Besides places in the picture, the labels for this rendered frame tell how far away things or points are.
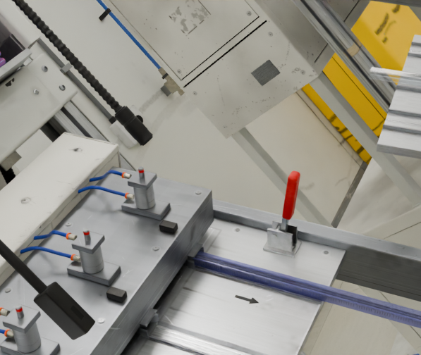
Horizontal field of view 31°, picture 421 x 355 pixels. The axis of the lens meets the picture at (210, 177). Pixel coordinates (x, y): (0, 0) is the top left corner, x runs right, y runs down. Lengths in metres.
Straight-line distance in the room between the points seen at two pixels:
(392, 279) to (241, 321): 0.19
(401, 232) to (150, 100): 1.65
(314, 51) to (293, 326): 1.02
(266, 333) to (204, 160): 2.53
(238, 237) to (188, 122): 2.45
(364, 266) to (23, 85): 0.46
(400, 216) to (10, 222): 1.17
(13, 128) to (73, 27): 2.32
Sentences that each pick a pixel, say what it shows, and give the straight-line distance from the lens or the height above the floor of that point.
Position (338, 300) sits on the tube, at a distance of 0.82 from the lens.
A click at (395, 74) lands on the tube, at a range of 0.99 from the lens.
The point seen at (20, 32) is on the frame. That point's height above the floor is 1.41.
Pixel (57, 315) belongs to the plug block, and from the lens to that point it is 0.59.
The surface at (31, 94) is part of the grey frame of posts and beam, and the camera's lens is 0.97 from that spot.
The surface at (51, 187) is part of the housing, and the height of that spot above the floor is 1.25.
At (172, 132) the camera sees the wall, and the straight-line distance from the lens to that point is 3.25.
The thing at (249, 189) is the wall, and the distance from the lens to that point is 3.41.
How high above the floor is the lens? 1.29
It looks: 10 degrees down
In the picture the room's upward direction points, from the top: 42 degrees counter-clockwise
